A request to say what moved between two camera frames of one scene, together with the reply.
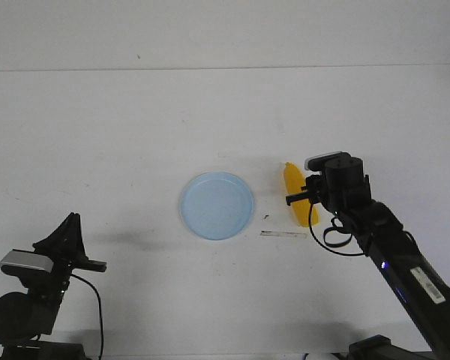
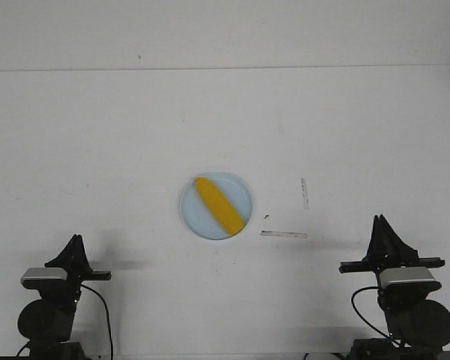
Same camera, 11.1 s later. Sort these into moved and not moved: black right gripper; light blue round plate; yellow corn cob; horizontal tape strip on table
Moved: black right gripper; yellow corn cob
Not moved: horizontal tape strip on table; light blue round plate
